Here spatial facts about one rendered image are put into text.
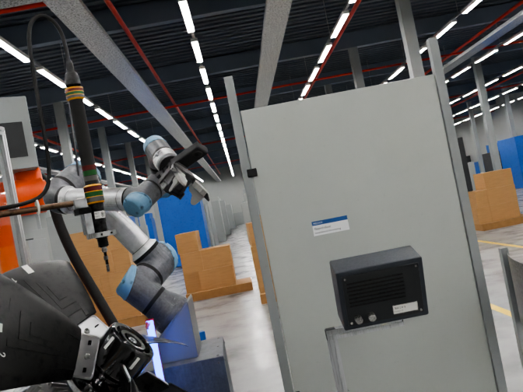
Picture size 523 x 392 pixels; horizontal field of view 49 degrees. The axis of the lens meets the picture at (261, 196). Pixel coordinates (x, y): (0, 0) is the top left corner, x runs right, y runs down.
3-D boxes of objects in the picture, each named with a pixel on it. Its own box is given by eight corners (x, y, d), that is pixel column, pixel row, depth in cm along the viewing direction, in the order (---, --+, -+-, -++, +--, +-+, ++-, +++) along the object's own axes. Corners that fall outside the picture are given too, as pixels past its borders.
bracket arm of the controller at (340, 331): (327, 341, 174) (325, 330, 174) (326, 338, 177) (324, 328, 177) (404, 325, 174) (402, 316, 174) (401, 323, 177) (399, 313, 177)
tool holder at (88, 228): (84, 240, 133) (76, 198, 133) (75, 242, 139) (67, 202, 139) (121, 233, 138) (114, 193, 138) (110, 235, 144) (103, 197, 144)
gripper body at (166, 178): (181, 201, 169) (168, 183, 178) (199, 179, 168) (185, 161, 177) (162, 190, 164) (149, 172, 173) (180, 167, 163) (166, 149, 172)
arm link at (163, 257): (149, 294, 214) (43, 187, 204) (170, 269, 225) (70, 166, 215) (167, 284, 206) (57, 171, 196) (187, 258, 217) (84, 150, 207)
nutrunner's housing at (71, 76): (99, 248, 136) (63, 58, 137) (93, 249, 139) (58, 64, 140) (114, 245, 139) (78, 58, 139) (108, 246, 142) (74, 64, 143)
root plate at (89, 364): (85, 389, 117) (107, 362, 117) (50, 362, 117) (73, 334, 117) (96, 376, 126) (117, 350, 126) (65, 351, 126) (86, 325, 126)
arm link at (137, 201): (21, 194, 193) (135, 192, 170) (43, 178, 201) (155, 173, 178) (36, 223, 198) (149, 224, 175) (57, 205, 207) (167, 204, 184)
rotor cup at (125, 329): (116, 414, 122) (155, 365, 122) (62, 371, 122) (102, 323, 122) (131, 392, 136) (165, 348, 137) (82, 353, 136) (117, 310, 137)
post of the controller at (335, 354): (338, 394, 173) (325, 330, 174) (336, 391, 176) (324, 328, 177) (348, 393, 174) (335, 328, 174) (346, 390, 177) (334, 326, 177)
